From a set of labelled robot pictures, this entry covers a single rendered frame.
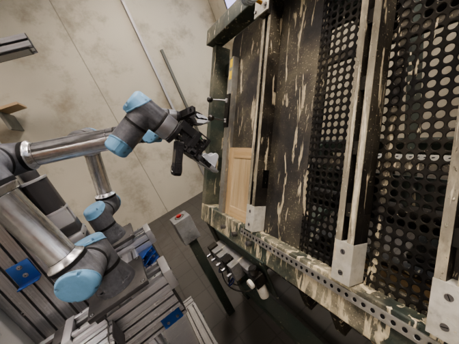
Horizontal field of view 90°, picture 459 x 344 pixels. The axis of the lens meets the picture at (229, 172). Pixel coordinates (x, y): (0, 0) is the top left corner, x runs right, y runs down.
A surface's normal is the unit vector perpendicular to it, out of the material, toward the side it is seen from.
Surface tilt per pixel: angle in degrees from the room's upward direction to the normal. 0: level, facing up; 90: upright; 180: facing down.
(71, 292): 98
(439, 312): 59
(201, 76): 90
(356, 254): 90
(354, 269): 90
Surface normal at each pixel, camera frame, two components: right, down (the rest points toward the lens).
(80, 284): 0.33, 0.33
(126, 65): 0.47, 0.11
